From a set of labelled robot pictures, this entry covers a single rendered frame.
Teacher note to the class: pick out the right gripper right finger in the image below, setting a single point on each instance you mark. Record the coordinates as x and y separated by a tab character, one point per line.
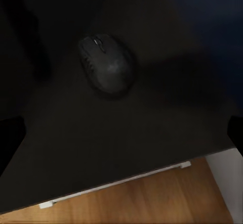
235	132

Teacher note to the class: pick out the mouse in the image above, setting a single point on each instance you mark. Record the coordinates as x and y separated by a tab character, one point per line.
108	66

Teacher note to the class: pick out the desk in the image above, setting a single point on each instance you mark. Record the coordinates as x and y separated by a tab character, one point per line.
188	82

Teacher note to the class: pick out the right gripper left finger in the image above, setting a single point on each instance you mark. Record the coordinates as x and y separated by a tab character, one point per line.
12	132

